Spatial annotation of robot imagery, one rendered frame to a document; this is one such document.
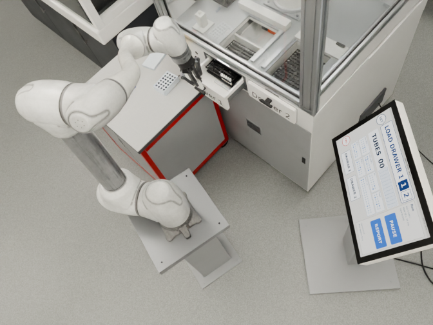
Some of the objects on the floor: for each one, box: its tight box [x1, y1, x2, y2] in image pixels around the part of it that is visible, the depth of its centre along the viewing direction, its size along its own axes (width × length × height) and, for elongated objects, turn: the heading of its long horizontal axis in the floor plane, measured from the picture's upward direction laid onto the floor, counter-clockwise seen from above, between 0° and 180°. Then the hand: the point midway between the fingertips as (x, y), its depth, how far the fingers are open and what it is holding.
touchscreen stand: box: [299, 215, 401, 295], centre depth 186 cm, size 50×45×102 cm
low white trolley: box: [86, 54, 229, 181], centre depth 252 cm, size 58×62×76 cm
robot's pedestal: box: [184, 232, 242, 290], centre depth 212 cm, size 30×30×76 cm
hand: (198, 84), depth 182 cm, fingers closed
